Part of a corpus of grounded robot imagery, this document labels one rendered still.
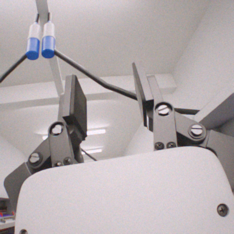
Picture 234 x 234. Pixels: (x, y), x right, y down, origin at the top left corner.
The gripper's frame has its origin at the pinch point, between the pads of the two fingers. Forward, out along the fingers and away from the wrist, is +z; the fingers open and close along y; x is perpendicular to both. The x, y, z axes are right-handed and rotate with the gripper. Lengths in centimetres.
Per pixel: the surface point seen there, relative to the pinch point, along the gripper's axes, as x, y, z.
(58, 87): -92, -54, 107
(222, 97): -37, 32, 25
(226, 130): -66, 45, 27
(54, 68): -69, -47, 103
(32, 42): -26, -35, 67
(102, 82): -41, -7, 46
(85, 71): -38, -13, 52
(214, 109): -43, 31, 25
